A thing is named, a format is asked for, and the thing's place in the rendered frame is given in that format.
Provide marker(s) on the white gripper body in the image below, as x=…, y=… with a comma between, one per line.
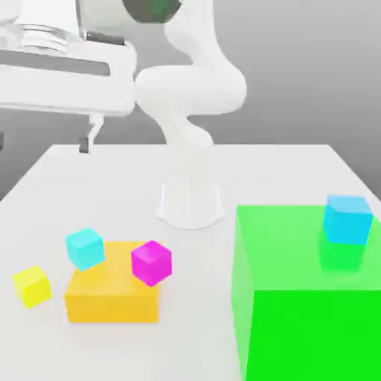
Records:
x=119, y=89

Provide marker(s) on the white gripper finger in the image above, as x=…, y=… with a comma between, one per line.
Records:
x=94, y=128
x=1, y=140

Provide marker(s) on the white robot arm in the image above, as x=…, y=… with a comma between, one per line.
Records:
x=190, y=95

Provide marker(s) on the small cyan cube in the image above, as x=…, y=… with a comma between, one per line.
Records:
x=84, y=250

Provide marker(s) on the small magenta cube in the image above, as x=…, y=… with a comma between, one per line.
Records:
x=151, y=265

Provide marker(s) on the small yellow cube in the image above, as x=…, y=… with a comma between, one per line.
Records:
x=32, y=288

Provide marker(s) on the small blue cube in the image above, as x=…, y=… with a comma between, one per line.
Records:
x=346, y=223

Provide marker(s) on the large orange box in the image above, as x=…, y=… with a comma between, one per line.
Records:
x=113, y=300

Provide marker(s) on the large green box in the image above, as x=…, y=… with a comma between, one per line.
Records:
x=312, y=327

